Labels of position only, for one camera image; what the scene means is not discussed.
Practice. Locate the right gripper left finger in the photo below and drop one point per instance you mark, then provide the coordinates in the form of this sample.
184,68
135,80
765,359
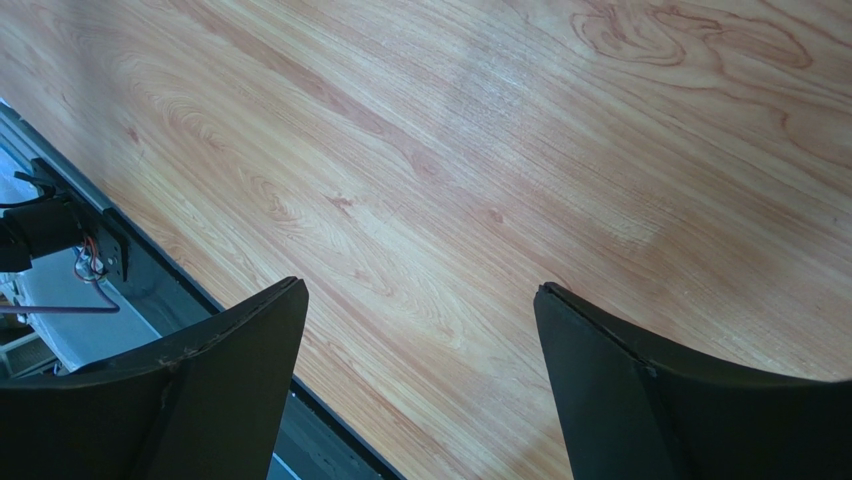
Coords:
202,403

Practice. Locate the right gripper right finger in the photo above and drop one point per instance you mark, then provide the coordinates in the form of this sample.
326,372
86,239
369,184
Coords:
635,405

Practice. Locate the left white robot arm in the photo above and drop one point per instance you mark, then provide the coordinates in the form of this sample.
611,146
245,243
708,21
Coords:
59,218

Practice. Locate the aluminium frame rail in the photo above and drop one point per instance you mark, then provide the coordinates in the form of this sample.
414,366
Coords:
78,317

